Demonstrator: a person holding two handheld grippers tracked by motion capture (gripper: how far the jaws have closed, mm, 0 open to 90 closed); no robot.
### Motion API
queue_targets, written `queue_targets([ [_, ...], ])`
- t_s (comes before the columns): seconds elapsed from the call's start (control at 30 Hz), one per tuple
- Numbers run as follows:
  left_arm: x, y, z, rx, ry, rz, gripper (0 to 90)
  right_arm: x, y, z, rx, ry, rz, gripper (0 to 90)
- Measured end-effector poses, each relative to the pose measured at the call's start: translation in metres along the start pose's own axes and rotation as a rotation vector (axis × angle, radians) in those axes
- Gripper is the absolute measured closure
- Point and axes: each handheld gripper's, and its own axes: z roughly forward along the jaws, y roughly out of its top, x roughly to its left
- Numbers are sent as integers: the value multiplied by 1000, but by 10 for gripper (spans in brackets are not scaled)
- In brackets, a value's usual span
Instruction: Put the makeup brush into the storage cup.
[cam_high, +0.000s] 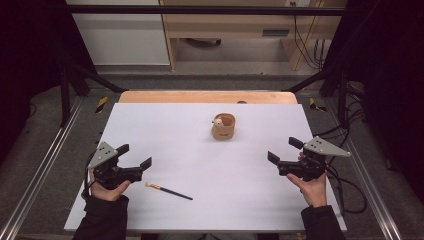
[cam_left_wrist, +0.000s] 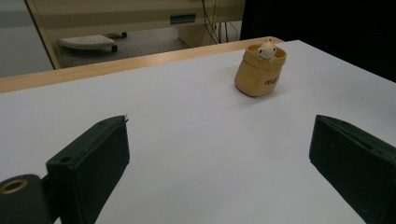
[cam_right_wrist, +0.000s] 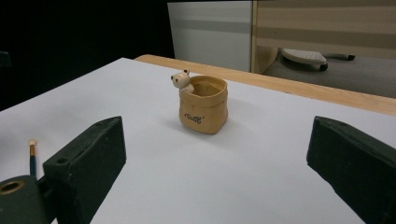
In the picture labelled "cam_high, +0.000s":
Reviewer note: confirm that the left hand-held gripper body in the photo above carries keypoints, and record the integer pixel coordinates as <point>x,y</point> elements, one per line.
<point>106,173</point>

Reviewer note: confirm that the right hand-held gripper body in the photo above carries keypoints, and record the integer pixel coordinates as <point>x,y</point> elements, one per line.
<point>310,166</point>

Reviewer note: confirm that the black pen with tan end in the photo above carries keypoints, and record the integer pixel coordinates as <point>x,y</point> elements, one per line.
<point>170,191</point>

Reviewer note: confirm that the tan pen holder cup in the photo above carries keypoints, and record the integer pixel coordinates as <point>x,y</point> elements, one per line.
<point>223,130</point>

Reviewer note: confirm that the person's left hand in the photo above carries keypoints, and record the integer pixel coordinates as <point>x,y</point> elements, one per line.
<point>106,194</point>

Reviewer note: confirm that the person's right hand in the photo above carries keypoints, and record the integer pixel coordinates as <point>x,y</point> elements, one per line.
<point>315,193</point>

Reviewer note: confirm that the yellow and black tape piece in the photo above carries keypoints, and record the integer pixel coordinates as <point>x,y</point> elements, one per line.
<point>315,106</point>
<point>102,104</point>

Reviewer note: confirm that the black metal stand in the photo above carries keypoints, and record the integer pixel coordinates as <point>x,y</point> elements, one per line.
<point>341,100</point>
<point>65,100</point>

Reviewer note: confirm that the white cabinet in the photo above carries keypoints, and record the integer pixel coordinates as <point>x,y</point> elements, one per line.
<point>123,40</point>

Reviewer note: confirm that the grey desk label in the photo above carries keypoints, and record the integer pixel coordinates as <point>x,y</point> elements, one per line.
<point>275,32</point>

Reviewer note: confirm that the black curtain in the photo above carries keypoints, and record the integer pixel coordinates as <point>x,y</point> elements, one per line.
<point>393,66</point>
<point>26,50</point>

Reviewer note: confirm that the light wooden desk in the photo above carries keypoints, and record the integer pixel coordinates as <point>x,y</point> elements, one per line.
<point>233,25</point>

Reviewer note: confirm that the aluminium rail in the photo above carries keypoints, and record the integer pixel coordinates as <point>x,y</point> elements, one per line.
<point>45,166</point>
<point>377,200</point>

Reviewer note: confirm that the black horizontal frame bar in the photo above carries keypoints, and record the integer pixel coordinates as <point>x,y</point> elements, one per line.
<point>200,10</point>

